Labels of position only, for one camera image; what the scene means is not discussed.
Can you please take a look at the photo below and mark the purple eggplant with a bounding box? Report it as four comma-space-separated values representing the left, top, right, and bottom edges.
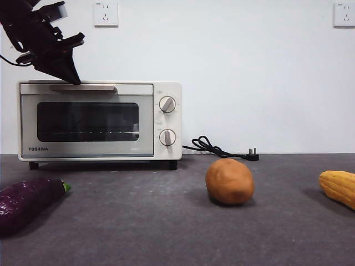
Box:
0, 178, 72, 238

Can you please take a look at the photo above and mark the metal wire oven rack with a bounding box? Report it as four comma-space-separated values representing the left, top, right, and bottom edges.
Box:
38, 130, 139, 137

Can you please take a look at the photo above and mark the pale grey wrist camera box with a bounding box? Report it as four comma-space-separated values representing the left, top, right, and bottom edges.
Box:
49, 2, 68, 23

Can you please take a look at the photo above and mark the white wall socket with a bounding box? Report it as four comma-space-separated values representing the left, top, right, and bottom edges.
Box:
333, 2, 355, 28
93, 2, 119, 28

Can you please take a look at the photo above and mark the brown potato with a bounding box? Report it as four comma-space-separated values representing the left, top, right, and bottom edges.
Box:
205, 158, 255, 206

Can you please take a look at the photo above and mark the beige oven knob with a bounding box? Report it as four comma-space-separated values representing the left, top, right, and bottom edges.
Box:
159, 96, 177, 114
159, 129, 177, 147

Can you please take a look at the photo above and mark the glass oven door beige handle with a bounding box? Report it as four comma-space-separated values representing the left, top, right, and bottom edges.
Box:
20, 84, 154, 159

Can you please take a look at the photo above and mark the white Toshiba toaster oven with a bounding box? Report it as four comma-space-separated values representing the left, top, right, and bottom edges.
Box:
18, 80, 183, 171

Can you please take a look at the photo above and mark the yellow corn cob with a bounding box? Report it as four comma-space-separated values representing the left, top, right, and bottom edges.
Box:
318, 170, 355, 211

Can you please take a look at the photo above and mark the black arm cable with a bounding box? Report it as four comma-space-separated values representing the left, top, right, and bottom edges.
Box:
0, 54, 34, 67

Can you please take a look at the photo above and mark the black power cable with plug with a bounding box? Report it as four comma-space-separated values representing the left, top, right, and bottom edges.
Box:
182, 135, 260, 162

